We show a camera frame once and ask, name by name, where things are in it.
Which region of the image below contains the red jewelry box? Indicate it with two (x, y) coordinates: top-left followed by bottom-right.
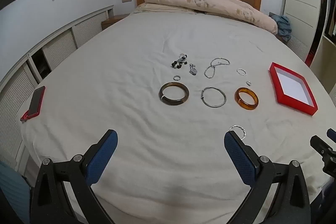
(269, 62), (319, 116)

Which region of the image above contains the amber bangle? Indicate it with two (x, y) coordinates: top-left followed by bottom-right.
(234, 87), (259, 110)

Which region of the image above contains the red phone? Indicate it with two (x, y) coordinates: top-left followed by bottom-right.
(20, 86), (46, 122)

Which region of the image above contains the blue fabric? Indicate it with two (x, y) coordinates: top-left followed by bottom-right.
(0, 161), (31, 224)

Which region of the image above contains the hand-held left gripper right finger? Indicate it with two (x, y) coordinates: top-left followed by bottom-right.
(224, 131), (311, 224)

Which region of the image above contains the thin silver bangle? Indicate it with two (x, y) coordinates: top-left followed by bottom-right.
(201, 86), (227, 108)

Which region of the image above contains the wooden nightstand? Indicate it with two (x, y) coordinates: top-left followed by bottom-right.
(101, 13), (130, 30)

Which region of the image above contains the brown beaded bracelet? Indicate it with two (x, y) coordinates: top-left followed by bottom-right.
(171, 53), (189, 69)

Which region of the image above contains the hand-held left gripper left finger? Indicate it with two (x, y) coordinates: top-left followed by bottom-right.
(30, 129), (118, 224)

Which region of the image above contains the twisted silver bracelet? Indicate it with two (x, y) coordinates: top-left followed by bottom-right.
(228, 124), (248, 140)

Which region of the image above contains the silver chain necklace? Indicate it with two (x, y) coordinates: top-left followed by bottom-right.
(204, 57), (231, 80)

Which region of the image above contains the cream shelf unit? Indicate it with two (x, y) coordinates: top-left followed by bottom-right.
(322, 0), (336, 46)

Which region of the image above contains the dark brown bangle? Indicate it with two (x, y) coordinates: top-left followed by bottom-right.
(159, 82), (190, 106)

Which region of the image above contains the beige pillow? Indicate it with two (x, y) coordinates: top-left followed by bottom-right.
(133, 2), (197, 14)

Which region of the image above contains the white louvered cabinet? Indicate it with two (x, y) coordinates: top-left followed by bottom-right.
(0, 5), (116, 177)

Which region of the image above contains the blue clothes pile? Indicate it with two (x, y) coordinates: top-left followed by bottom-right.
(272, 14), (292, 42)

